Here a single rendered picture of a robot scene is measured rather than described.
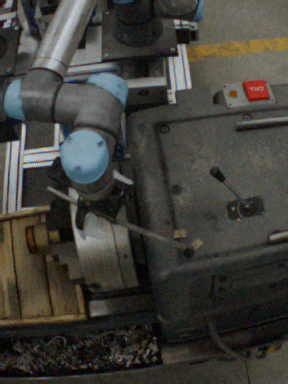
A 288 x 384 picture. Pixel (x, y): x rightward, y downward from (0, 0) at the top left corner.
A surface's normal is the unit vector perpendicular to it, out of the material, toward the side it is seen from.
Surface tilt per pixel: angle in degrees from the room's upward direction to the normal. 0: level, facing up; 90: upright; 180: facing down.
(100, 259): 49
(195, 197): 0
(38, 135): 0
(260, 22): 0
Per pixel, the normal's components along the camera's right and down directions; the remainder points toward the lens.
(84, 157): -0.05, -0.29
